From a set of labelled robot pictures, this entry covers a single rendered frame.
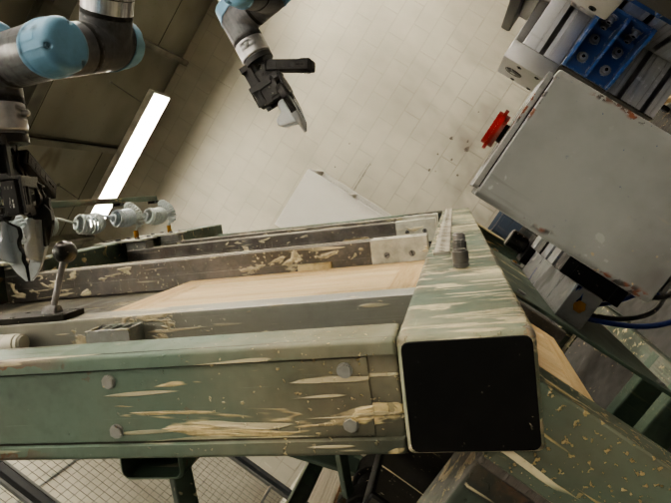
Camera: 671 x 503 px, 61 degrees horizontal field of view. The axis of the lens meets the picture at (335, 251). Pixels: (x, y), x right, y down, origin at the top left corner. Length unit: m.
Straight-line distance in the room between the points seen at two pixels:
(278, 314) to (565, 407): 0.41
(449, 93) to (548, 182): 5.83
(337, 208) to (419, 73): 2.07
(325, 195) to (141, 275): 3.61
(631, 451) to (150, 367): 0.44
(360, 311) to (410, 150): 5.53
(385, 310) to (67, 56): 0.53
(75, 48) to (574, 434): 0.74
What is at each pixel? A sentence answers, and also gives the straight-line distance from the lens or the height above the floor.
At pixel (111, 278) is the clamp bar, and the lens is 1.49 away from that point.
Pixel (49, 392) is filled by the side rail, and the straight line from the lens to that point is 0.68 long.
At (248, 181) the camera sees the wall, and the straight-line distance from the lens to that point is 6.62.
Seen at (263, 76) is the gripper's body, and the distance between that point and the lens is 1.44.
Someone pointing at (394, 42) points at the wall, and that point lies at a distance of 6.45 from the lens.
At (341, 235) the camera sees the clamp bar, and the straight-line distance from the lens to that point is 1.83.
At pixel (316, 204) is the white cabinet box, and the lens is 4.96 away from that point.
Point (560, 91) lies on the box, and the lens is 0.50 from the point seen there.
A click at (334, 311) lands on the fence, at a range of 0.78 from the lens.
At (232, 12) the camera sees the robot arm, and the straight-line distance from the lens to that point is 1.47.
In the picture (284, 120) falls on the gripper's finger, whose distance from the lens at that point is 1.40.
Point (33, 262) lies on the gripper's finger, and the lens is 0.95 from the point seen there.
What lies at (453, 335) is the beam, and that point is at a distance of 0.51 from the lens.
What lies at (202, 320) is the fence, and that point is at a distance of 0.84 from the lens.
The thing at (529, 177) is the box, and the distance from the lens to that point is 0.49.
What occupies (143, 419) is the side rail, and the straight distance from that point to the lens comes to 0.62.
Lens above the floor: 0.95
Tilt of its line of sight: 6 degrees up
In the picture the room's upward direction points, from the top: 56 degrees counter-clockwise
